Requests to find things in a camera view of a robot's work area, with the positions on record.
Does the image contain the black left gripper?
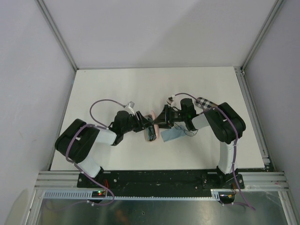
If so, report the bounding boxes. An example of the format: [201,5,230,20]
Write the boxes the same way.
[121,111,153,134]

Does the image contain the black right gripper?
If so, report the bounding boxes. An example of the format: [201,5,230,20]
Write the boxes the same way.
[153,104,188,128]

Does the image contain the black frame glasses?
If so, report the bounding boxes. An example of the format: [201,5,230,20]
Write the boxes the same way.
[146,128,157,142]

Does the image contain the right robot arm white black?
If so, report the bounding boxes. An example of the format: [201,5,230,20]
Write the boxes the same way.
[153,98,246,188]

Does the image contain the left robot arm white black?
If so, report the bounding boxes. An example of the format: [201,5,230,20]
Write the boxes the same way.
[54,111,158,188]

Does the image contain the plaid glasses case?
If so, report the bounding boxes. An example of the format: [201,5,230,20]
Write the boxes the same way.
[195,97,217,110]

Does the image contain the left controller board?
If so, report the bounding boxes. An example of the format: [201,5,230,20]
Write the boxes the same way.
[92,190,107,197]

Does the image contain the controller board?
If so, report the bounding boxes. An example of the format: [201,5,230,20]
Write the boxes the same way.
[219,192,235,204]
[92,190,107,197]

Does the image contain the right controller board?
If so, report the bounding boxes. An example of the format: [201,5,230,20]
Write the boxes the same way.
[219,192,235,204]

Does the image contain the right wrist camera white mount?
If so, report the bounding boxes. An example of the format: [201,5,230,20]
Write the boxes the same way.
[166,95,176,107]

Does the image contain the thin wire frame glasses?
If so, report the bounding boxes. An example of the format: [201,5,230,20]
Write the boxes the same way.
[174,124,198,137]

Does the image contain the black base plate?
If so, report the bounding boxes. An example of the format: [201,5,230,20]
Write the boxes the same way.
[77,169,245,198]

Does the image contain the grey slotted cable duct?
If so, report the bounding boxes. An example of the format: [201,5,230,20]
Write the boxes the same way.
[42,188,223,201]

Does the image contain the left aluminium frame post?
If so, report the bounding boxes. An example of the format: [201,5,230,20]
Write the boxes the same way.
[35,0,78,71]

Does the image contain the aluminium frame post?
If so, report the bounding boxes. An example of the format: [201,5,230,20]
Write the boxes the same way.
[35,0,78,71]
[240,0,286,71]

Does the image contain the right aluminium frame post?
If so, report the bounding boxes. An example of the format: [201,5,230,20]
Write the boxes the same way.
[240,0,286,71]

